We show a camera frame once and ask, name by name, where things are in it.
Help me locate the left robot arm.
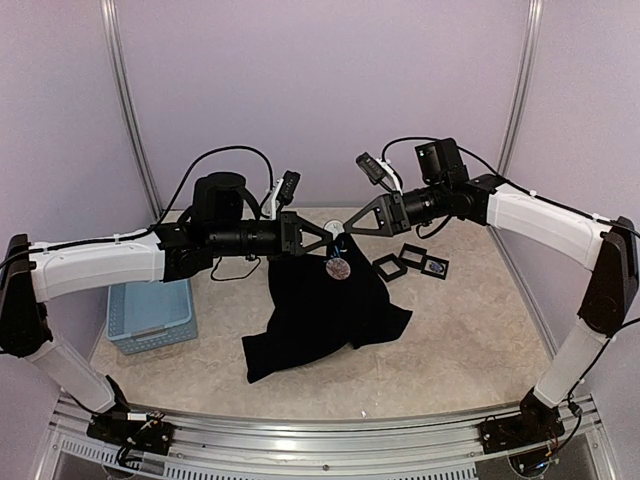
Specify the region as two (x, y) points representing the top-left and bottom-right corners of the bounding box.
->
(1, 172), (333, 445)

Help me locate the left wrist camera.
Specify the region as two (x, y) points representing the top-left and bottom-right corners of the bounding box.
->
(260, 170), (301, 220)

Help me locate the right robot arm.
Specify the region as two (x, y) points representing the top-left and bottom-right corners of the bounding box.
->
(344, 137), (639, 444)

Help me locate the black square frame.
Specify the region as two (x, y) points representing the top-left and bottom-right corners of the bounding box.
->
(372, 253), (408, 283)
(399, 243), (427, 270)
(421, 255), (449, 280)

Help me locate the black garment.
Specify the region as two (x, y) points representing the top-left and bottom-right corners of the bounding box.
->
(242, 234), (413, 383)

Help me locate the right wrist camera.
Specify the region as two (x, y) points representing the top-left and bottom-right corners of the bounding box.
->
(355, 152), (403, 192)

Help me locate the orange portrait brooch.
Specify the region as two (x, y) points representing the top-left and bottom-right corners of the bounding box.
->
(323, 220), (345, 238)

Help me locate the black square frame near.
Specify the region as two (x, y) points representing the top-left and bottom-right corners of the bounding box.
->
(372, 253), (408, 283)

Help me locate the aluminium corner post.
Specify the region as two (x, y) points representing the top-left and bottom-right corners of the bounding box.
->
(497, 0), (545, 174)
(100, 0), (162, 219)

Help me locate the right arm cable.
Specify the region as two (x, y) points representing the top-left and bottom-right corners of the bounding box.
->
(382, 135), (640, 326)

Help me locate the left aluminium corner post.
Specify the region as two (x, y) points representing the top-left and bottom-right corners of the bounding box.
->
(100, 0), (162, 219)

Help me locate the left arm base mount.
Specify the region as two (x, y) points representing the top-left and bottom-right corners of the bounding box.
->
(86, 399), (176, 468)

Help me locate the starry night blue brooch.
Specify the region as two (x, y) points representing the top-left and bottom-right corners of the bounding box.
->
(429, 260), (444, 272)

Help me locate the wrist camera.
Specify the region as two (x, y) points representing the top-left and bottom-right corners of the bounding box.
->
(260, 170), (301, 220)
(355, 152), (403, 192)

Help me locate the black square frame middle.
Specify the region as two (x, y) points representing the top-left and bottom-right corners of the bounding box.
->
(399, 243), (427, 270)

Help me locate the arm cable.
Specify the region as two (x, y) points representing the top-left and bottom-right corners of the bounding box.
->
(0, 145), (276, 271)
(382, 135), (640, 326)

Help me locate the blue plastic basket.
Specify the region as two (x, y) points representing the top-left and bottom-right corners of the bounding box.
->
(106, 280), (198, 355)

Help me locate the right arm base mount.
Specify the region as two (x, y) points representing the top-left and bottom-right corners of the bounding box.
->
(477, 391), (583, 479)

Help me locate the right aluminium corner post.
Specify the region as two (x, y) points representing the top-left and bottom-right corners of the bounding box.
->
(497, 0), (545, 174)

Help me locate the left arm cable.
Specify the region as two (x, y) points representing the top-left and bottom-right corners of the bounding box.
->
(0, 145), (276, 271)

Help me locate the aluminium front rail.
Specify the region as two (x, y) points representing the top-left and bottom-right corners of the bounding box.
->
(47, 394), (614, 480)

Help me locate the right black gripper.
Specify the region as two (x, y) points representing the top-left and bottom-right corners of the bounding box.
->
(344, 180), (449, 236)

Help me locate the pale pink round brooch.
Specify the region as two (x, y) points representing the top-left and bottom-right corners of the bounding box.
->
(325, 257), (351, 280)

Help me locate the black square frame far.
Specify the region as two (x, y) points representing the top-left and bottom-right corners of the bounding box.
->
(421, 255), (449, 280)

